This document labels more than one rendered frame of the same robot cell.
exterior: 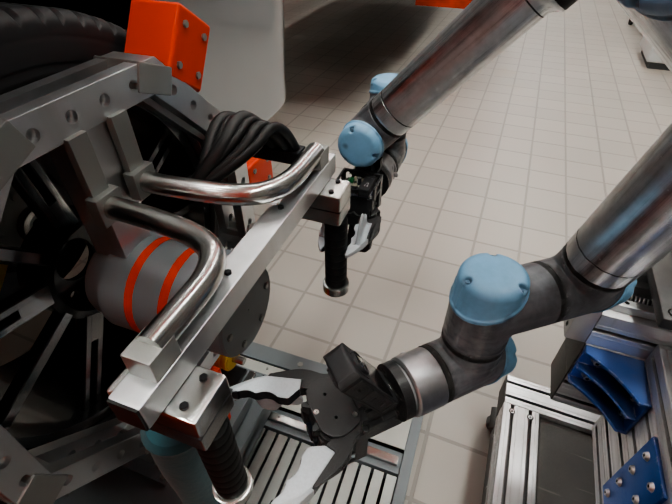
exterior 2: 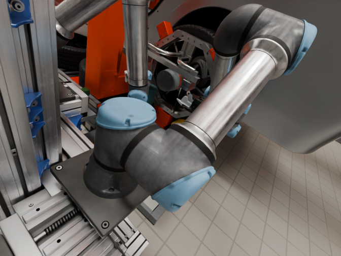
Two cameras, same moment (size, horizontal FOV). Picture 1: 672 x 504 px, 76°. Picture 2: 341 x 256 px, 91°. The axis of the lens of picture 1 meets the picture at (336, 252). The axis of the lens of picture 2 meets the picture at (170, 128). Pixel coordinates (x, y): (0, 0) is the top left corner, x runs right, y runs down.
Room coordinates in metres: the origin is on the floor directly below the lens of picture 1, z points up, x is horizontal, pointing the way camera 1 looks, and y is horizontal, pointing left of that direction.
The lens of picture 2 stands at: (0.55, -0.88, 1.24)
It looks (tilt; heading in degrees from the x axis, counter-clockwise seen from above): 35 degrees down; 91
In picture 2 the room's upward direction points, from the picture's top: 24 degrees clockwise
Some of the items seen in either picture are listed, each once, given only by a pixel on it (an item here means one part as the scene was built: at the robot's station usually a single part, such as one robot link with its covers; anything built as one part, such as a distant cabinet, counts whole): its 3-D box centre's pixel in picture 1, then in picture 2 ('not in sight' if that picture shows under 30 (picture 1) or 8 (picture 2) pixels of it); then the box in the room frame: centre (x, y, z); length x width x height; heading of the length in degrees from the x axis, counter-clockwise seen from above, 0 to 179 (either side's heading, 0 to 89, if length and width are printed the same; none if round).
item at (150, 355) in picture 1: (115, 238); (166, 44); (0.30, 0.20, 1.03); 0.19 x 0.18 x 0.11; 70
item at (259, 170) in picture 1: (245, 170); not in sight; (0.73, 0.18, 0.85); 0.09 x 0.08 x 0.07; 160
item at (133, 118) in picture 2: not in sight; (126, 130); (0.45, -0.60, 0.98); 0.13 x 0.12 x 0.14; 158
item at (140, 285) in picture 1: (181, 290); (173, 79); (0.41, 0.21, 0.85); 0.21 x 0.14 x 0.14; 70
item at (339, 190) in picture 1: (316, 197); (189, 84); (0.52, 0.03, 0.93); 0.09 x 0.05 x 0.05; 70
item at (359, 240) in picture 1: (359, 230); (183, 100); (0.54, -0.04, 0.85); 0.09 x 0.03 x 0.06; 169
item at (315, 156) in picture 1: (230, 143); (193, 59); (0.48, 0.13, 1.03); 0.19 x 0.18 x 0.11; 70
